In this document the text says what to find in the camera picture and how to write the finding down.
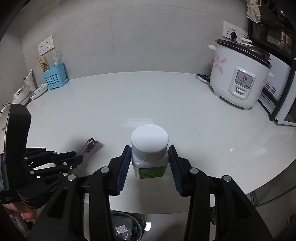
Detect wall socket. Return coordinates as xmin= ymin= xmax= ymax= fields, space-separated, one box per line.
xmin=222 ymin=21 xmax=248 ymax=42
xmin=37 ymin=36 xmax=55 ymax=56

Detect right wall socket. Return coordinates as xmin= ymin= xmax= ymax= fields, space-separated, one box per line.
xmin=222 ymin=21 xmax=248 ymax=42

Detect black power cord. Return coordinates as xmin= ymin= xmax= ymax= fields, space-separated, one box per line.
xmin=196 ymin=73 xmax=211 ymax=83

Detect hanging mesh cloth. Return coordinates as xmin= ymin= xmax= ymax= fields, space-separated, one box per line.
xmin=246 ymin=0 xmax=261 ymax=23

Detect blue utensil holder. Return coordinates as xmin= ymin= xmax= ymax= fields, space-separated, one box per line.
xmin=42 ymin=62 xmax=69 ymax=90

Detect teal mesh trash basket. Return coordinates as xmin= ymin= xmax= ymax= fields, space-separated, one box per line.
xmin=111 ymin=210 xmax=147 ymax=240

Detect purple wrapper strip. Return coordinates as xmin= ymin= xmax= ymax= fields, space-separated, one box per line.
xmin=76 ymin=138 xmax=103 ymax=158

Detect black power plug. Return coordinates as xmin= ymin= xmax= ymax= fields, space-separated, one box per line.
xmin=230 ymin=32 xmax=237 ymax=42

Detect white shallow plate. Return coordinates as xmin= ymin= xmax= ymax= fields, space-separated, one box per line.
xmin=30 ymin=83 xmax=48 ymax=99

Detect white pill bottle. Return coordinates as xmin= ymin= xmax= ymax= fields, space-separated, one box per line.
xmin=131 ymin=124 xmax=169 ymax=179

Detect stacked white bowls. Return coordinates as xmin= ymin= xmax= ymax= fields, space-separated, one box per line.
xmin=11 ymin=85 xmax=31 ymax=105

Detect white microwave oven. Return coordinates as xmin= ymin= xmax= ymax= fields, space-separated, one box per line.
xmin=259 ymin=55 xmax=295 ymax=126

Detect clear plastic bag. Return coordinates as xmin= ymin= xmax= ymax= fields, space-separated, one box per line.
xmin=115 ymin=225 xmax=128 ymax=234

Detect person left hand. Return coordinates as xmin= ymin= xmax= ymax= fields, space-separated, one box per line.
xmin=3 ymin=201 xmax=38 ymax=222

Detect left wall socket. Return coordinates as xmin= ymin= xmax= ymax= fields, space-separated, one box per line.
xmin=37 ymin=36 xmax=55 ymax=56

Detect black metal rack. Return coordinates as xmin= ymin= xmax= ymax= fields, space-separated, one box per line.
xmin=246 ymin=1 xmax=295 ymax=126

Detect white rice cooker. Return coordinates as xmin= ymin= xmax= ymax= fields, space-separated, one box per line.
xmin=208 ymin=39 xmax=273 ymax=110

